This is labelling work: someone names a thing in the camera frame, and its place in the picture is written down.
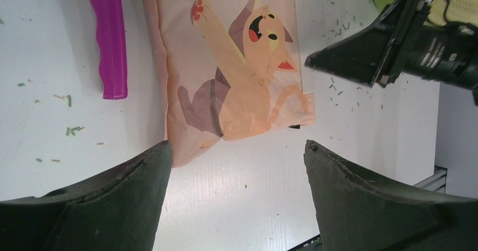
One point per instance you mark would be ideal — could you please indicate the magenta plastic scoop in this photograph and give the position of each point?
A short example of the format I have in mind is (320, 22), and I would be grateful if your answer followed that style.
(111, 40)

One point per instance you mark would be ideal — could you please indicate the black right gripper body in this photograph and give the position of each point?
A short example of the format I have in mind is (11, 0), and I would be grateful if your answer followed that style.
(447, 55)

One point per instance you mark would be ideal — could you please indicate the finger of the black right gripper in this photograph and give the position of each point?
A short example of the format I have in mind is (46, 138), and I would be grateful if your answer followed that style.
(366, 56)

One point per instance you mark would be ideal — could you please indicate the pink cat litter bag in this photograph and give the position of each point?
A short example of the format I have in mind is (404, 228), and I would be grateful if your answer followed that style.
(228, 70)

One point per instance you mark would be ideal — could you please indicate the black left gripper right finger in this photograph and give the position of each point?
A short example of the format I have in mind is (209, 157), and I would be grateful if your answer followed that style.
(359, 209)

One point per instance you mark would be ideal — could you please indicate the aluminium front frame rail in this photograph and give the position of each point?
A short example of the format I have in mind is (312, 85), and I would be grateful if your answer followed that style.
(436, 182)

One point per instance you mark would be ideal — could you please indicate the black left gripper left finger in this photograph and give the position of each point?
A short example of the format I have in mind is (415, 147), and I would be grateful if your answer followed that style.
(118, 209)

